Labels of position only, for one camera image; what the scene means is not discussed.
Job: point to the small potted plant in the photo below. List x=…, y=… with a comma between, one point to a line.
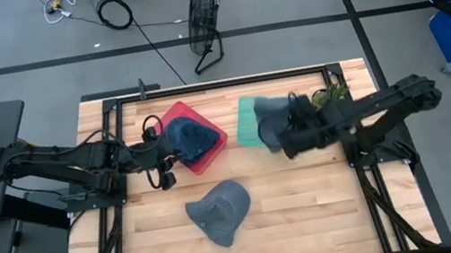
x=331, y=93

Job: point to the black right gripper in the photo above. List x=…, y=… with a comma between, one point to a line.
x=309, y=127

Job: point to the black floor fan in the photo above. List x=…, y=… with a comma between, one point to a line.
x=202, y=12

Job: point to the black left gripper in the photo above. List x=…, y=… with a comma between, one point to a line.
x=144, y=155

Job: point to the black aluminium table frame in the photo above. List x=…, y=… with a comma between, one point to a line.
x=219, y=85

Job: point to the red plastic tray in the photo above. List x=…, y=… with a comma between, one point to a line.
x=205, y=111

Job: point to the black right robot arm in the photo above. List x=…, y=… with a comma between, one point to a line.
x=385, y=103

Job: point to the dark blue cap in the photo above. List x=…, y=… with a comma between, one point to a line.
x=191, y=138

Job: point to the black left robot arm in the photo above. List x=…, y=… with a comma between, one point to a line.
x=58, y=159

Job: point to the green plastic tray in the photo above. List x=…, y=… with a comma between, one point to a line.
x=247, y=123

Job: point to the grey cap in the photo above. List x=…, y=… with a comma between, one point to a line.
x=221, y=211
x=272, y=119

